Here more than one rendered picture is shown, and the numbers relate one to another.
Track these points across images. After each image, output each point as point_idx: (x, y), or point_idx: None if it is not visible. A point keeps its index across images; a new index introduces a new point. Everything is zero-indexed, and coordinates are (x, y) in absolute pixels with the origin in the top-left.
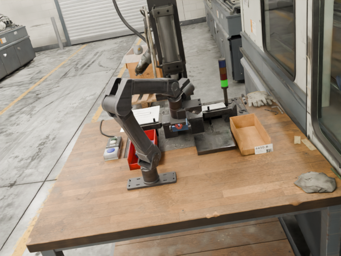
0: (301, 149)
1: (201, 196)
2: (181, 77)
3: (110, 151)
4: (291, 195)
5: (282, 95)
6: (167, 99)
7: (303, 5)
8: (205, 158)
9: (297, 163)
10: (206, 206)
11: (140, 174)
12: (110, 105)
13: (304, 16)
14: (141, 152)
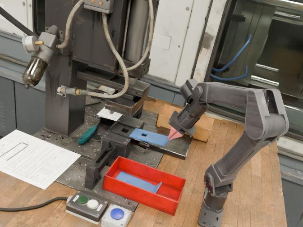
0: (216, 121)
1: (255, 187)
2: (188, 79)
3: (122, 213)
4: (269, 152)
5: None
6: (203, 106)
7: (173, 4)
8: (193, 159)
9: (233, 131)
10: (271, 190)
11: (190, 210)
12: (279, 127)
13: (174, 13)
14: (232, 175)
